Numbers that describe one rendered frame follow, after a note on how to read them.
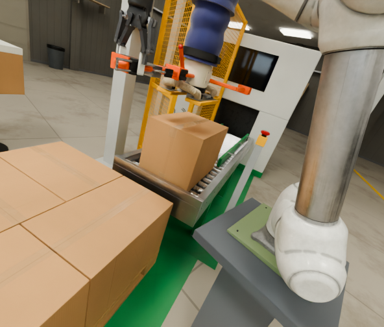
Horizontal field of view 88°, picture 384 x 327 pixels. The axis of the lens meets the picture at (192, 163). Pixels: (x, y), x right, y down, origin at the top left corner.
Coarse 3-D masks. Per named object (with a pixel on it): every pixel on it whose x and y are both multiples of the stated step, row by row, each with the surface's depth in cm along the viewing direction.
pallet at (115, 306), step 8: (152, 256) 131; (152, 264) 139; (144, 272) 130; (136, 280) 127; (128, 288) 121; (120, 296) 106; (112, 304) 101; (120, 304) 112; (112, 312) 108; (104, 320) 104
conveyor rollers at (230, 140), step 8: (232, 136) 316; (224, 144) 268; (232, 144) 281; (224, 152) 234; (216, 160) 210; (216, 168) 187; (208, 176) 169; (200, 184) 153; (208, 184) 160; (192, 192) 138; (200, 192) 144
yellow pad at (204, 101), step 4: (188, 100) 111; (192, 100) 110; (196, 100) 112; (200, 100) 113; (204, 100) 117; (208, 100) 122; (212, 100) 129; (216, 100) 135; (196, 104) 110; (200, 104) 109; (204, 104) 115; (208, 104) 121
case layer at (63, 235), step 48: (48, 144) 140; (0, 192) 92; (48, 192) 100; (96, 192) 111; (144, 192) 123; (0, 240) 73; (48, 240) 78; (96, 240) 84; (144, 240) 103; (0, 288) 60; (48, 288) 64; (96, 288) 77
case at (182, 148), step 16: (160, 128) 127; (176, 128) 122; (192, 128) 131; (208, 128) 144; (224, 128) 160; (144, 144) 135; (160, 144) 130; (176, 144) 125; (192, 144) 121; (208, 144) 131; (144, 160) 139; (160, 160) 133; (176, 160) 128; (192, 160) 124; (208, 160) 152; (160, 176) 137; (176, 176) 132; (192, 176) 129
